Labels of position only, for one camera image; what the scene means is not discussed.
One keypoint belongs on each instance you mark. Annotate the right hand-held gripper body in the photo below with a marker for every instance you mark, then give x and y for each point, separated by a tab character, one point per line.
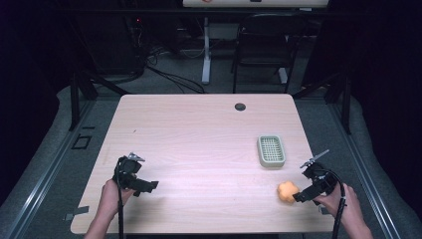
320	177

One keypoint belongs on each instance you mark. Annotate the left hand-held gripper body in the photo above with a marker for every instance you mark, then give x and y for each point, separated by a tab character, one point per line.
127	167

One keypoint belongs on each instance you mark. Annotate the orange flower-shaped soap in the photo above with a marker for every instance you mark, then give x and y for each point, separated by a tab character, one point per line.
287	191

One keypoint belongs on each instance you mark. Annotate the person's left hand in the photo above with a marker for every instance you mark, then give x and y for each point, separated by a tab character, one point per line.
112	197

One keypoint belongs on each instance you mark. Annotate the person's right hand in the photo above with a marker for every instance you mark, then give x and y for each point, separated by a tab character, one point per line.
343	205

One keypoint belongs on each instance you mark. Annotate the green soap dish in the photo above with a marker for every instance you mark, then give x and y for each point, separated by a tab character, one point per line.
271	151

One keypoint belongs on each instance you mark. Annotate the grey tape strip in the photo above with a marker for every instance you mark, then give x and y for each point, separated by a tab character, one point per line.
78	212

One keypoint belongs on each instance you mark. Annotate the black metal stand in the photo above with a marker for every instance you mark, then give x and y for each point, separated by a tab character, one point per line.
79	96
341	96

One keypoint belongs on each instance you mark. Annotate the black table grommet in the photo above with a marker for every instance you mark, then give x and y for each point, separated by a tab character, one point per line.
240	107

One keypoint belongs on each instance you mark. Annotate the black folding chair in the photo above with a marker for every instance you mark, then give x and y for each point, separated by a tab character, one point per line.
265	49

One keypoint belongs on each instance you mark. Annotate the white background desk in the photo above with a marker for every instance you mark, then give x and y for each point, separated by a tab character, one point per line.
252	3

